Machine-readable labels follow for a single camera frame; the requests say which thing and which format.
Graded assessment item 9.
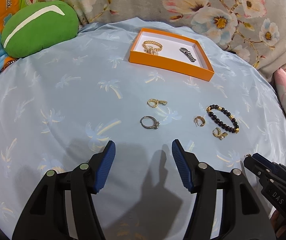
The black bead bracelet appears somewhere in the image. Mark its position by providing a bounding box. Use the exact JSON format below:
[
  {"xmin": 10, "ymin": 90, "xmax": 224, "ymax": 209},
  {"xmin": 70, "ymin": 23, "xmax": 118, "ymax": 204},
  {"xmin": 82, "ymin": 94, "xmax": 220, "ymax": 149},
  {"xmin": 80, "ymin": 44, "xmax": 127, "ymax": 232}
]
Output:
[{"xmin": 206, "ymin": 103, "xmax": 240, "ymax": 134}]

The gold huggie earring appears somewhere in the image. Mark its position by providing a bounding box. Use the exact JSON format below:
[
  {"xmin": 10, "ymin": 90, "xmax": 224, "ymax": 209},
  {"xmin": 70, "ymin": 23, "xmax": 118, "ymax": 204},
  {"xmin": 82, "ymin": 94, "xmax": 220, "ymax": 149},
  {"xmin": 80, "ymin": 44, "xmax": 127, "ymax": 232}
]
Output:
[{"xmin": 193, "ymin": 116, "xmax": 206, "ymax": 127}]

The gold hoop earring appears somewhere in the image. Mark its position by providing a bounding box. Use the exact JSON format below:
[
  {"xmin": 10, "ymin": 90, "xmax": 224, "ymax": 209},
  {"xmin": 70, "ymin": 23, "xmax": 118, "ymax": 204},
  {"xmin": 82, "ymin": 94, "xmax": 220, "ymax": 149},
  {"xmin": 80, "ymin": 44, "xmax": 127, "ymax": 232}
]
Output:
[{"xmin": 147, "ymin": 99, "xmax": 167, "ymax": 108}]

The orange jewelry tray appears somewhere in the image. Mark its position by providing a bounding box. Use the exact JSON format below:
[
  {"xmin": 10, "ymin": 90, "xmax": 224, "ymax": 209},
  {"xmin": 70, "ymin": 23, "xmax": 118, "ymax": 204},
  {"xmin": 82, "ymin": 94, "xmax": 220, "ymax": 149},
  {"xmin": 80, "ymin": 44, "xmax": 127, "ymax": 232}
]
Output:
[{"xmin": 128, "ymin": 28, "xmax": 214, "ymax": 81}]

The light blue palm cloth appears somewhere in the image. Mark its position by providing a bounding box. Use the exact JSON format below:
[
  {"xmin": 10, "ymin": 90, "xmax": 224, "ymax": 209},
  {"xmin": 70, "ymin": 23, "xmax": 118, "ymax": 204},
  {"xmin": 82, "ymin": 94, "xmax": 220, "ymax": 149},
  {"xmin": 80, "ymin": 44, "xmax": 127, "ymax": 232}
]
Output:
[{"xmin": 0, "ymin": 18, "xmax": 286, "ymax": 239}]

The grey floral blanket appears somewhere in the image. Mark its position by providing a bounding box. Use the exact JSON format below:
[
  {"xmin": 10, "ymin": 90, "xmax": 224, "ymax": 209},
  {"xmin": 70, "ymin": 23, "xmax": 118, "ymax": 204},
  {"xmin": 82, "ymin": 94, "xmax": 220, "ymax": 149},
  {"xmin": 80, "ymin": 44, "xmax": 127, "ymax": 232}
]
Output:
[{"xmin": 48, "ymin": 0, "xmax": 286, "ymax": 80}]

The green plush cushion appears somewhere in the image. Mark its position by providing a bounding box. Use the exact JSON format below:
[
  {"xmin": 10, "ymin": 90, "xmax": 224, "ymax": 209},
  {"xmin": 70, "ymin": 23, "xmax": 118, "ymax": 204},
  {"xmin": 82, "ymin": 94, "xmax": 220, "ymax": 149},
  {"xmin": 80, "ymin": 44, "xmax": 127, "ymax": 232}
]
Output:
[{"xmin": 1, "ymin": 0, "xmax": 79, "ymax": 58}]

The silver ring with stone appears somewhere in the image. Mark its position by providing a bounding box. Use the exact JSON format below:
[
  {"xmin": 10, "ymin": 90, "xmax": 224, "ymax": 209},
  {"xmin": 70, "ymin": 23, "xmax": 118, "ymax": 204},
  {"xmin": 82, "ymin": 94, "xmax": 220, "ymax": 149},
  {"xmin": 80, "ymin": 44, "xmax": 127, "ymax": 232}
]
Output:
[{"xmin": 140, "ymin": 115, "xmax": 160, "ymax": 130}]

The gold chain bracelet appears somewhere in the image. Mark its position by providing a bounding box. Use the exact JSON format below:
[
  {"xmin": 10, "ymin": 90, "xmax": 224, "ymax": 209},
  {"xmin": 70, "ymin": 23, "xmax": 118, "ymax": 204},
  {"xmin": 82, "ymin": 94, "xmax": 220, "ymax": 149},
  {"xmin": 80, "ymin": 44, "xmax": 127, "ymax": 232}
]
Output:
[{"xmin": 142, "ymin": 40, "xmax": 163, "ymax": 55}]

